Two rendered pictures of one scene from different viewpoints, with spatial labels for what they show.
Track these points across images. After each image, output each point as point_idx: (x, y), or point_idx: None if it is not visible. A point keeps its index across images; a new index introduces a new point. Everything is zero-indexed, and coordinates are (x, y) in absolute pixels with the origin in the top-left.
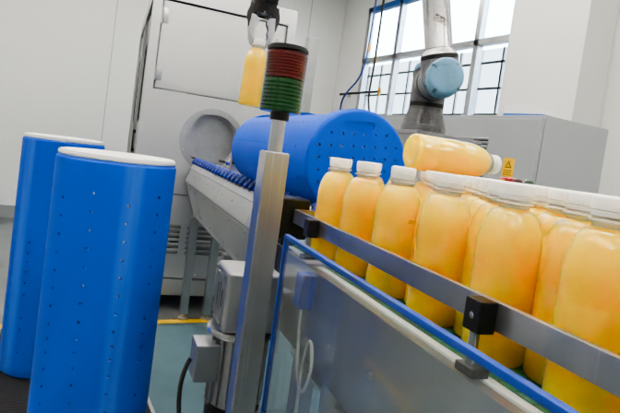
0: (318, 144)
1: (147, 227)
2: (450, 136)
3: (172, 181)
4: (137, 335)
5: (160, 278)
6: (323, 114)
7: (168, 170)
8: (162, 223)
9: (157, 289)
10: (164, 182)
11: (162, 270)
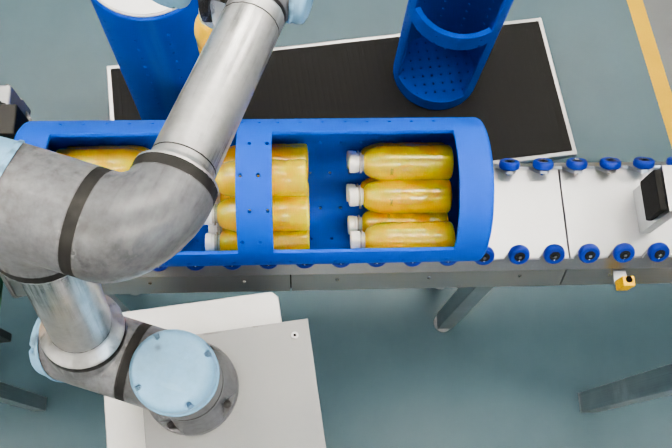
0: (78, 150)
1: (104, 29)
2: (144, 429)
3: (118, 23)
4: (128, 83)
5: (142, 77)
6: (59, 132)
7: (105, 10)
8: (119, 42)
9: (137, 78)
10: (104, 15)
11: (144, 74)
